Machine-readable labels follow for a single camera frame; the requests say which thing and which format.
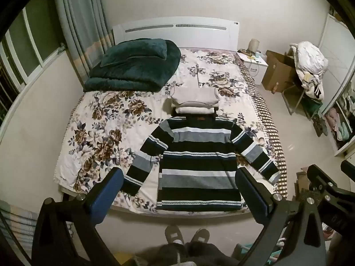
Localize pile of white clothes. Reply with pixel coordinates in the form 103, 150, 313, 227
290, 41, 329, 101

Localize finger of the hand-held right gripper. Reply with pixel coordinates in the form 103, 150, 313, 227
301, 165, 337, 204
341, 160, 355, 179

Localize pale green curtain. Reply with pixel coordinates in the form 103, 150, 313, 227
54, 0, 115, 85

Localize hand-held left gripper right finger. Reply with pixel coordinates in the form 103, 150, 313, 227
235, 168, 325, 266

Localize folded beige garment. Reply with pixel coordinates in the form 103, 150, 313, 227
170, 87, 219, 108

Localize dark green blanket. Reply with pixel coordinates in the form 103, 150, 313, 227
83, 39, 181, 93

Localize white nightstand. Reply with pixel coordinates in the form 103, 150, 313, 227
236, 50, 269, 86

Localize beige table lamp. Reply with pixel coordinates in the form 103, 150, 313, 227
248, 39, 260, 55

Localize large cardboard box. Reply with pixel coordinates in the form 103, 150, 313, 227
261, 50, 299, 92

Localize dark green pillow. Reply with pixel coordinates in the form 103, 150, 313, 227
100, 39, 168, 67

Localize mint folded clothes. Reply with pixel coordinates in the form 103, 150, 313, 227
337, 122, 351, 142

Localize person's shoe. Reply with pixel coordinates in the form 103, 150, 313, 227
165, 225, 184, 245
191, 229, 210, 246

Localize striped knit sweater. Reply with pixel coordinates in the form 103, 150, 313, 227
122, 115, 280, 212

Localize small cardboard box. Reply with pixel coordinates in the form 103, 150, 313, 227
295, 166, 310, 200

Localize person's right shoe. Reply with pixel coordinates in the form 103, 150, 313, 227
191, 229, 210, 246

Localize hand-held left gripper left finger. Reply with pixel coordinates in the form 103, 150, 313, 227
32, 168, 124, 266

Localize person's left shoe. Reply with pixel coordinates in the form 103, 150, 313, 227
165, 225, 184, 245

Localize bed with floral sheet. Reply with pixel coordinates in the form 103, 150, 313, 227
54, 46, 287, 217

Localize window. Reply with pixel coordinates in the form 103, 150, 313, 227
0, 6, 66, 102

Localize folding chair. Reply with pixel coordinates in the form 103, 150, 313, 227
281, 83, 323, 117

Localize white wardrobe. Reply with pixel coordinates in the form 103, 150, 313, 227
318, 13, 355, 157

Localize white headboard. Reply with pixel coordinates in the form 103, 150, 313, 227
112, 17, 241, 53

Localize folded cream garment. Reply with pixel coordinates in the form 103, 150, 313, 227
173, 106, 215, 116

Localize pink folded clothes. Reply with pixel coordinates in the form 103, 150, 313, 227
324, 108, 341, 133

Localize pale striped cloth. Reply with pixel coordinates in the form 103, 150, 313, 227
0, 199, 41, 246

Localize person's grey pants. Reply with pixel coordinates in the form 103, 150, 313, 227
133, 241, 242, 266

